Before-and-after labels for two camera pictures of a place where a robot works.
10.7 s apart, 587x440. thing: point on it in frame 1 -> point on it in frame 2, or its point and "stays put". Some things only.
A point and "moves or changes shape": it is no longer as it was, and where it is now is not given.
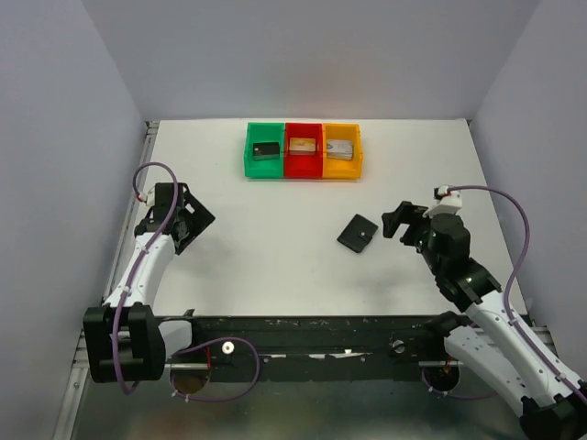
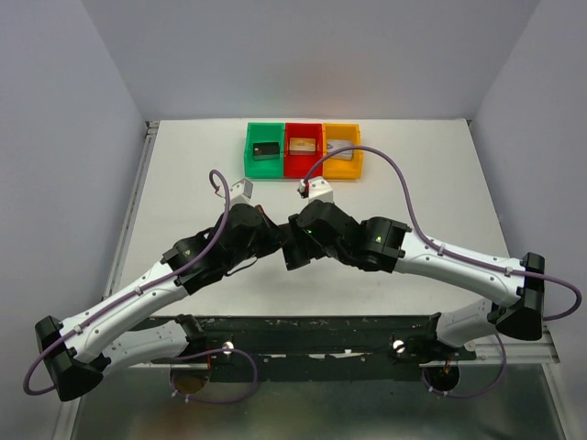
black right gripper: x=405 y=213 -> x=293 y=219
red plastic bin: x=304 y=164 stays put
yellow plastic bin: x=342 y=169 stays put
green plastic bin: x=263 y=132 stays put
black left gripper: x=200 y=218 -> x=274 y=235
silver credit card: x=339 y=148 stays put
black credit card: x=266 y=150 stays put
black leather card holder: x=358 y=234 moves or changes shape
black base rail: x=302 y=348 stays put
